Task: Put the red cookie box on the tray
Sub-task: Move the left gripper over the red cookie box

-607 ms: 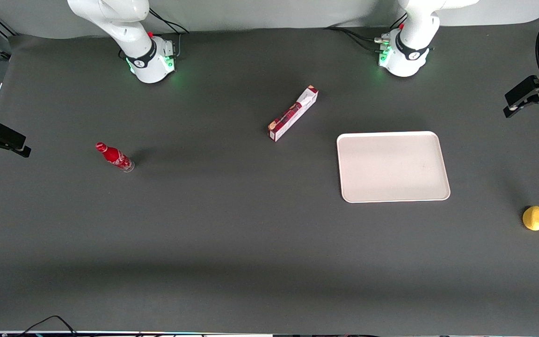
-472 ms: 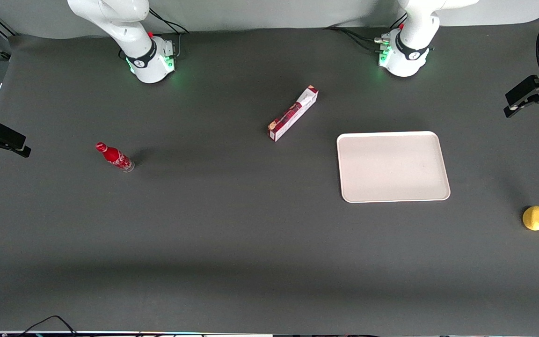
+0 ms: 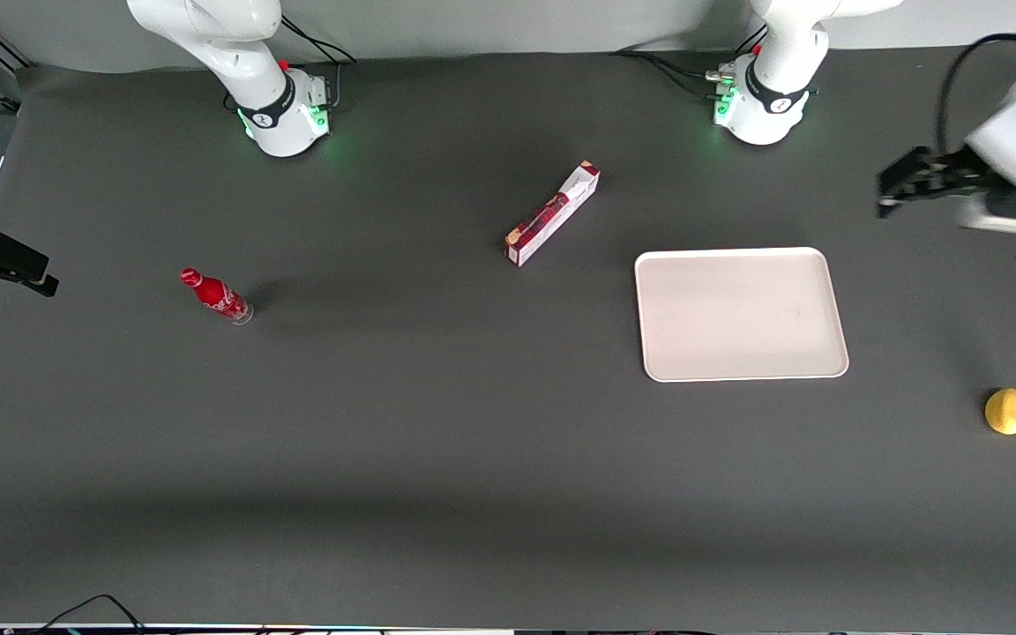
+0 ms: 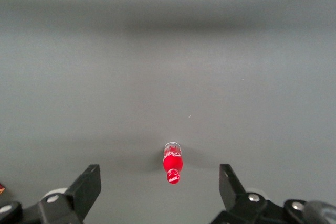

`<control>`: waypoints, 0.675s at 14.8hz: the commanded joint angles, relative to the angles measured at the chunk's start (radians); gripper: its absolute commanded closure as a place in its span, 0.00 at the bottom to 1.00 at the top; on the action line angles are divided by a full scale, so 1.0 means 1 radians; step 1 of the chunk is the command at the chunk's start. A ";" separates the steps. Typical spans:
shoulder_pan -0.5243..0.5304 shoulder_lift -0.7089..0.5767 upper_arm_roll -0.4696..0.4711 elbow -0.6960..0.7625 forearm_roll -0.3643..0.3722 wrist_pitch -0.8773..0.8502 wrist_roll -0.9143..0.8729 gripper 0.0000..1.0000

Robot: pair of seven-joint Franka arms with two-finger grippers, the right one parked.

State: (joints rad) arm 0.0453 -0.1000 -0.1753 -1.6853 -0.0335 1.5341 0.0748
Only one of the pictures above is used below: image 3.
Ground red cookie box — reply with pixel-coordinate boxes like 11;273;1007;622
505;161;601;268

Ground white plastic tray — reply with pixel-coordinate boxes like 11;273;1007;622
634;247;850;384

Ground yellow lemon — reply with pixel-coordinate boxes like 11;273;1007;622
984;387;1016;436

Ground red cola bottle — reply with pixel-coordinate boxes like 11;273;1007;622
179;268;255;325

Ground black clamp device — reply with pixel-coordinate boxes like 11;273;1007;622
0;216;60;299

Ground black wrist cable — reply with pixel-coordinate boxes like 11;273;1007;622
938;33;1016;157

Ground black left arm base cables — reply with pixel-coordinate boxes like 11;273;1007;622
609;25;769;103

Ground black arm base cables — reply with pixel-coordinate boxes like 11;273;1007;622
279;15;358;112
609;25;769;103

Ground black right arm base cables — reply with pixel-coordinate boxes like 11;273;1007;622
279;15;358;112

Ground black floor cable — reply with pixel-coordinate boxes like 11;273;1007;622
35;594;147;635

